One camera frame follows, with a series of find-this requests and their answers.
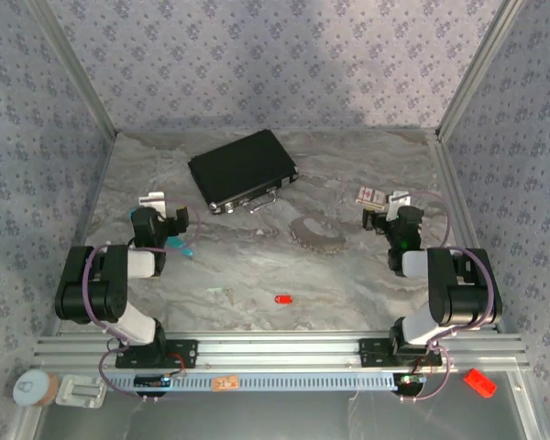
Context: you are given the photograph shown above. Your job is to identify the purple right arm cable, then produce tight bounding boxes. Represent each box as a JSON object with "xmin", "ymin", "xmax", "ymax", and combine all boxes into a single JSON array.
[{"xmin": 396, "ymin": 191, "xmax": 494, "ymax": 404}]

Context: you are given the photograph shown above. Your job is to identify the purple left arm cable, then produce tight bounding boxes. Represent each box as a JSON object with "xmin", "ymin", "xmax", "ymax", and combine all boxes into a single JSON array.
[{"xmin": 84, "ymin": 197, "xmax": 203, "ymax": 405}]

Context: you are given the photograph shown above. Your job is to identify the small circuit board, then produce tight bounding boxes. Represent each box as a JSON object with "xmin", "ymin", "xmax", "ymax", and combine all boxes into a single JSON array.
[
  {"xmin": 134, "ymin": 373, "xmax": 188, "ymax": 391},
  {"xmin": 393, "ymin": 373, "xmax": 428, "ymax": 396}
]

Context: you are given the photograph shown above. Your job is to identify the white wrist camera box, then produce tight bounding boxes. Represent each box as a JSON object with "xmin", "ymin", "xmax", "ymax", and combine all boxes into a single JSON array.
[
  {"xmin": 384, "ymin": 191, "xmax": 413, "ymax": 221},
  {"xmin": 138, "ymin": 192, "xmax": 168, "ymax": 220}
]

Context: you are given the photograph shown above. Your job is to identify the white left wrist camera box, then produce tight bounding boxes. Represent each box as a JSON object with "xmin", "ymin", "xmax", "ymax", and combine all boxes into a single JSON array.
[{"xmin": 138, "ymin": 192, "xmax": 168, "ymax": 220}]

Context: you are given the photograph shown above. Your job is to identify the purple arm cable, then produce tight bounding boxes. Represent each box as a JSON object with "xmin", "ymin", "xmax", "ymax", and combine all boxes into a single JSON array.
[
  {"xmin": 84, "ymin": 197, "xmax": 203, "ymax": 405},
  {"xmin": 396, "ymin": 191, "xmax": 494, "ymax": 404}
]

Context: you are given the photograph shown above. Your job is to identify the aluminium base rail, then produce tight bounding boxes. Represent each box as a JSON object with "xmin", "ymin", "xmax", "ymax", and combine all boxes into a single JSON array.
[{"xmin": 31, "ymin": 332, "xmax": 531, "ymax": 372}]

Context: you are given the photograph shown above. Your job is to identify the aluminium frame post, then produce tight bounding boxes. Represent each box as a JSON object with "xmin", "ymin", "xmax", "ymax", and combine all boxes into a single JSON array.
[
  {"xmin": 434, "ymin": 0, "xmax": 526, "ymax": 141},
  {"xmin": 27, "ymin": 0, "xmax": 120, "ymax": 138}
]

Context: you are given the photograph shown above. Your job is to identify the white plastic bracket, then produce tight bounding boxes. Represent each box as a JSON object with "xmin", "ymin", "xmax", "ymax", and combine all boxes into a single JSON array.
[{"xmin": 54, "ymin": 373, "xmax": 107, "ymax": 409}]

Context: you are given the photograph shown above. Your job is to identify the grey slotted cable duct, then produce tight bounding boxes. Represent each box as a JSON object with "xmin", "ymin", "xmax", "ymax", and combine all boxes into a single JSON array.
[{"xmin": 104, "ymin": 371, "xmax": 402, "ymax": 393}]

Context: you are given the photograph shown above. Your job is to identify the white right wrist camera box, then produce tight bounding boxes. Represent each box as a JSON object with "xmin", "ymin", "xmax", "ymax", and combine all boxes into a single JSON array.
[{"xmin": 384, "ymin": 191, "xmax": 413, "ymax": 221}]

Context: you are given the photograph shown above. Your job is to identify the playing card box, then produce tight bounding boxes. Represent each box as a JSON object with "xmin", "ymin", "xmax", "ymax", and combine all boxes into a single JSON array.
[{"xmin": 355, "ymin": 185, "xmax": 389, "ymax": 211}]

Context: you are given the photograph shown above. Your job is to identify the black briefcase with metal handle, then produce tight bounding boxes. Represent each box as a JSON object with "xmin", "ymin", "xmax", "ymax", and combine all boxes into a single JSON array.
[{"xmin": 186, "ymin": 130, "xmax": 300, "ymax": 216}]

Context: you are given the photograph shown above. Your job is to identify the teal cylindrical microphone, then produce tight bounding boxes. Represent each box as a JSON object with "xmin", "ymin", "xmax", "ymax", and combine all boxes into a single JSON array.
[{"xmin": 167, "ymin": 236, "xmax": 196, "ymax": 259}]

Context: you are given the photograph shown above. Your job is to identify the aluminium table side rail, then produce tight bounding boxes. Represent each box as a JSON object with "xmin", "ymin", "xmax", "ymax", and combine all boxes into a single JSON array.
[
  {"xmin": 426, "ymin": 130, "xmax": 549, "ymax": 440},
  {"xmin": 49, "ymin": 130, "xmax": 120, "ymax": 336}
]

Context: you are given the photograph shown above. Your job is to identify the tape roll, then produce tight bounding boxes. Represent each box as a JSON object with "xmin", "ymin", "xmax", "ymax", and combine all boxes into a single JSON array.
[{"xmin": 13, "ymin": 370, "xmax": 59, "ymax": 408}]

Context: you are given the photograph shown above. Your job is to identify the red plastic block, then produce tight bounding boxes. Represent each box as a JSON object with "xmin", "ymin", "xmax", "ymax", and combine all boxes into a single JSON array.
[{"xmin": 462, "ymin": 368, "xmax": 499, "ymax": 399}]

